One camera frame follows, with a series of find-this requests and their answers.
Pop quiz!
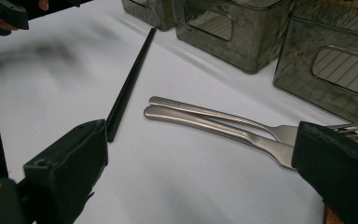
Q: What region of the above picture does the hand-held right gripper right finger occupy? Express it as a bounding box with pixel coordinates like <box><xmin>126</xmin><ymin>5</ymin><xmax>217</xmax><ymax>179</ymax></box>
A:
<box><xmin>291</xmin><ymin>120</ymin><xmax>358</xmax><ymax>224</ymax></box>

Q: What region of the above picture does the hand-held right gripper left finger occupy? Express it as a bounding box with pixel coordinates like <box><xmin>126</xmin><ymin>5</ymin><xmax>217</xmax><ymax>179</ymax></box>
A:
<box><xmin>22</xmin><ymin>119</ymin><xmax>109</xmax><ymax>224</ymax></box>

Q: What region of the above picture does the black chopstick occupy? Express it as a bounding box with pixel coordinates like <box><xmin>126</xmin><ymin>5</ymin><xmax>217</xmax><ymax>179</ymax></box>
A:
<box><xmin>105</xmin><ymin>27</ymin><xmax>158</xmax><ymax>144</ymax></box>

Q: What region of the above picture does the smoky clear plastic bin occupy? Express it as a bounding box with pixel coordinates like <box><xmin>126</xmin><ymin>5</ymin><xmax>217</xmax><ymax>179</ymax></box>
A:
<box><xmin>172</xmin><ymin>0</ymin><xmax>294</xmax><ymax>75</ymax></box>
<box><xmin>272</xmin><ymin>0</ymin><xmax>358</xmax><ymax>135</ymax></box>
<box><xmin>120</xmin><ymin>0</ymin><xmax>177</xmax><ymax>32</ymax></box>

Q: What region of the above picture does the white table cover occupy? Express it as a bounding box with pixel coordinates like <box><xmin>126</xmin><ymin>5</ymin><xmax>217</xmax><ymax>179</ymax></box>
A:
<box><xmin>0</xmin><ymin>0</ymin><xmax>358</xmax><ymax>224</ymax></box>

